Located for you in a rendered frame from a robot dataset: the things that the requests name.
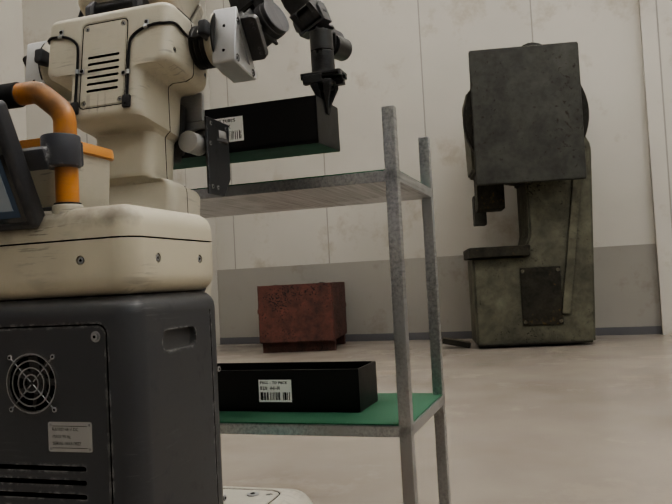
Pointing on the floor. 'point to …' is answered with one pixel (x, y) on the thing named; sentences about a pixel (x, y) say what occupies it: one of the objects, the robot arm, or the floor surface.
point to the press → (530, 196)
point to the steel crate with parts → (302, 317)
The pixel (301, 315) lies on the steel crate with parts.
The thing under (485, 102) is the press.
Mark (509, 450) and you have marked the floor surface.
